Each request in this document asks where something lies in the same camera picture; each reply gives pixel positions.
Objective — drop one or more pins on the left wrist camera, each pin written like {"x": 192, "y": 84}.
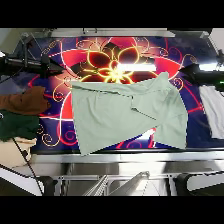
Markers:
{"x": 45, "y": 59}

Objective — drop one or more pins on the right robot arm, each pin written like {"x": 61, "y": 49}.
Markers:
{"x": 213, "y": 78}

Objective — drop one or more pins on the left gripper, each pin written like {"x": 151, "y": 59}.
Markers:
{"x": 46, "y": 70}

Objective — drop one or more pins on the dark green garment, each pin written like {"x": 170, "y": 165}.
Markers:
{"x": 18, "y": 125}

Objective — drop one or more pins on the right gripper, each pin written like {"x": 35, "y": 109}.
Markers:
{"x": 193, "y": 74}

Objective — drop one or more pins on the brown garment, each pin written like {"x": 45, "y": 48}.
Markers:
{"x": 26, "y": 100}

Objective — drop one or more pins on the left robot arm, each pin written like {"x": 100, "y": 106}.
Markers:
{"x": 16, "y": 62}

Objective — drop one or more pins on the white garment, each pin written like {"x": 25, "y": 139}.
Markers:
{"x": 215, "y": 110}

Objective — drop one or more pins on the cream garment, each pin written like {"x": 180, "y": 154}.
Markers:
{"x": 13, "y": 151}

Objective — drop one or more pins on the light green T-shirt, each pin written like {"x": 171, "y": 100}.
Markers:
{"x": 113, "y": 116}

